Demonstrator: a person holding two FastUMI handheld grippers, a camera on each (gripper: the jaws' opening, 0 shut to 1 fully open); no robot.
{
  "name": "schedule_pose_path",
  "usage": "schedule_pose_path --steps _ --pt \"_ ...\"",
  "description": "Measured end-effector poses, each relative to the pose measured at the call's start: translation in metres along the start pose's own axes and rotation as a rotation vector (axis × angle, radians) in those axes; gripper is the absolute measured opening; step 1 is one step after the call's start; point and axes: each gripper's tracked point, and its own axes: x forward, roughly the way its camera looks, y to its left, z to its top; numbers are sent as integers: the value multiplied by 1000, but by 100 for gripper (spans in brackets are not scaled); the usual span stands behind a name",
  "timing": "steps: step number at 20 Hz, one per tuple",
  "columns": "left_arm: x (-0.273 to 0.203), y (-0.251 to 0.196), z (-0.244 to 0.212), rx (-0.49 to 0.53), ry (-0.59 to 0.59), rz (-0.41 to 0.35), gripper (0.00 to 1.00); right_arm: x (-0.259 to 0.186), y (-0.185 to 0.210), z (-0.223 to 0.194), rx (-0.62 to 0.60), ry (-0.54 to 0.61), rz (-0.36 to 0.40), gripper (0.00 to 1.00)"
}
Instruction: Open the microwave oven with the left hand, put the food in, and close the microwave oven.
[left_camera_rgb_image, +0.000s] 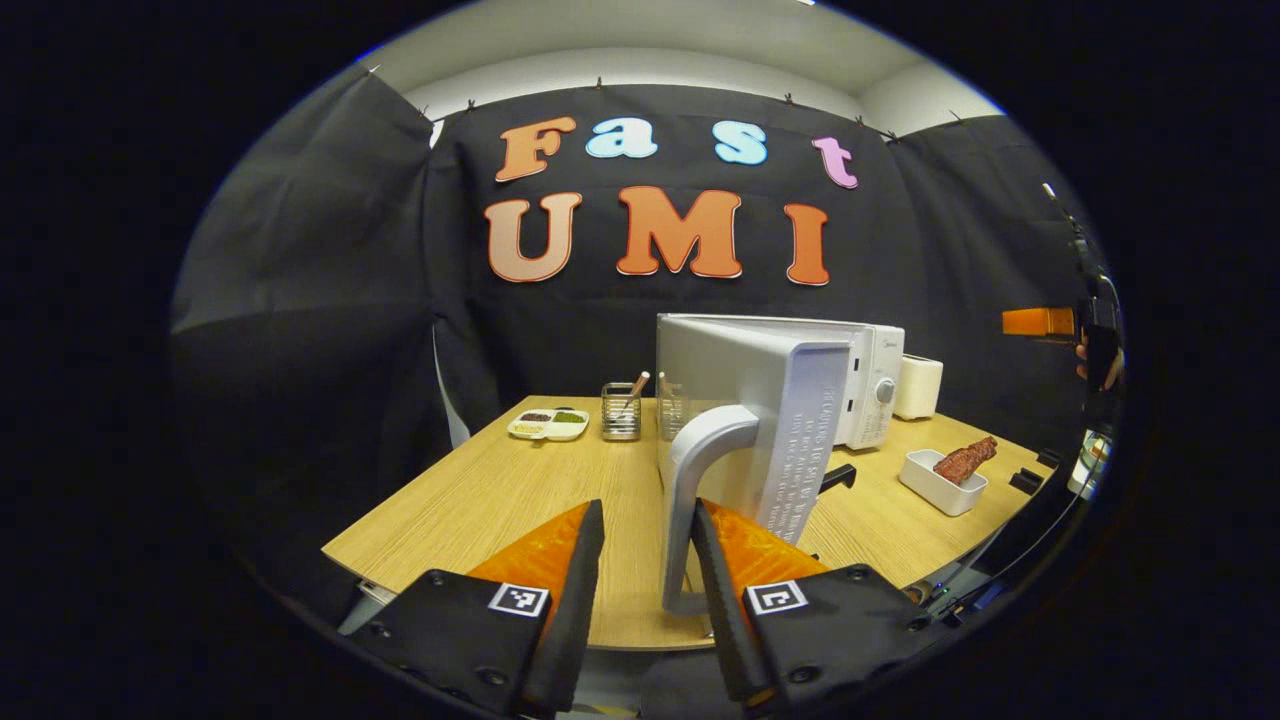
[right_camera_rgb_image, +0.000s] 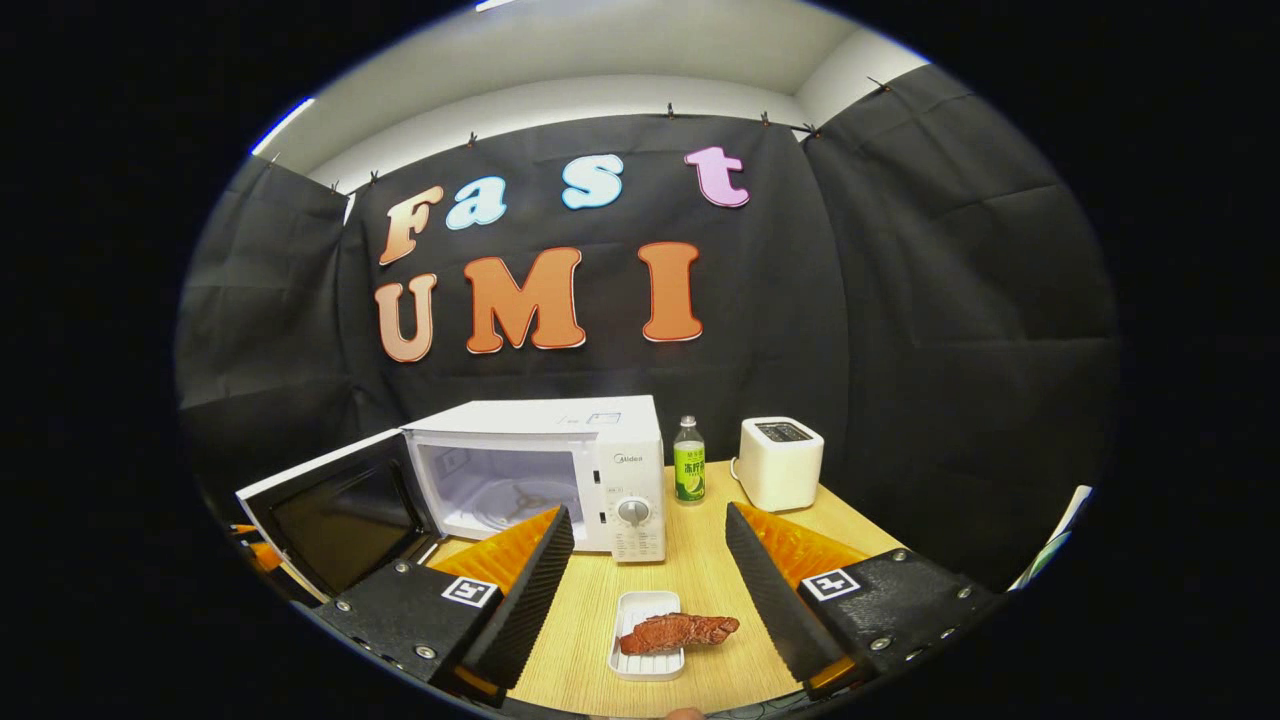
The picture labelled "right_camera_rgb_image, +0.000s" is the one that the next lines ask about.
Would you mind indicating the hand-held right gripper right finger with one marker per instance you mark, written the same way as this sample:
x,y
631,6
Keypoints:
x,y
765,590

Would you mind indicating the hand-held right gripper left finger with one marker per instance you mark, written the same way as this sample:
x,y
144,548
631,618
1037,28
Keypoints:
x,y
535,585

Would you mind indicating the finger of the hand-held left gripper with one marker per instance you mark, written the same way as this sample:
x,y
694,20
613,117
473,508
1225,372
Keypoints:
x,y
264,556
242,529

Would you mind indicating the red meat piece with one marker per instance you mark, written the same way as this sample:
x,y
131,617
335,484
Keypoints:
x,y
670,633

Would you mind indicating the white microwave oven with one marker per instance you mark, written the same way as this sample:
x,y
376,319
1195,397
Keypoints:
x,y
540,420

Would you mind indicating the white toaster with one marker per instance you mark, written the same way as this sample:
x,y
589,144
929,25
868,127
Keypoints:
x,y
780,470

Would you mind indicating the white plastic tray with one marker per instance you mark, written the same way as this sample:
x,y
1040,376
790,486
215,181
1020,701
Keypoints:
x,y
640,665

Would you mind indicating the green label drink bottle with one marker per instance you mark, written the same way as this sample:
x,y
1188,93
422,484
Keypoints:
x,y
689,470

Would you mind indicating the black backdrop cloth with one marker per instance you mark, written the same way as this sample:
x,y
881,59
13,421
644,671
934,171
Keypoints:
x,y
800,350

